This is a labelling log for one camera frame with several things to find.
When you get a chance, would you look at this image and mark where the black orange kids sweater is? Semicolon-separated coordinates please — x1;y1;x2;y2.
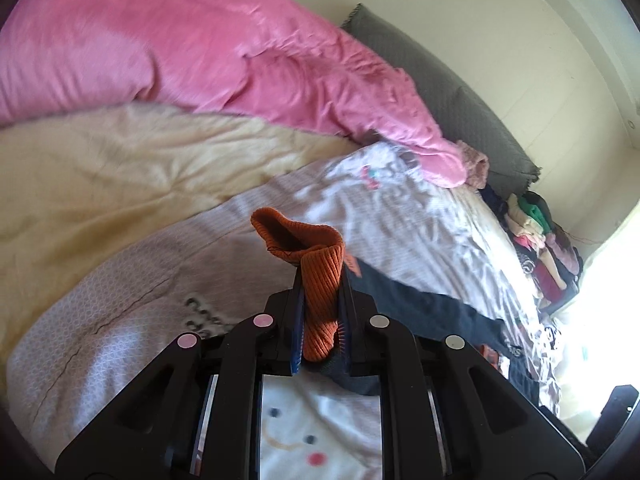
250;207;540;404

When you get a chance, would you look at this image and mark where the pile of folded clothes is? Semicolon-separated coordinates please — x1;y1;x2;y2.
498;191;584;315

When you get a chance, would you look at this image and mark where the lilac strawberry print bedsheet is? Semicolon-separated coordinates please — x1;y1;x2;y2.
8;142;560;466

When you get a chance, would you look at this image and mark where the dark navy garment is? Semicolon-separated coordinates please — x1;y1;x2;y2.
480;184;508;229

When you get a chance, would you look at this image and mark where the dusty pink crumpled garment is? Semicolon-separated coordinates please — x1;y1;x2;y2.
456;140;489;190

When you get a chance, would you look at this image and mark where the grey quilted headboard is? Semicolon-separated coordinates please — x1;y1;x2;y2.
342;3;540;198

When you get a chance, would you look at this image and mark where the pink quilt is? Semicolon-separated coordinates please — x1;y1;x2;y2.
1;0;466;188

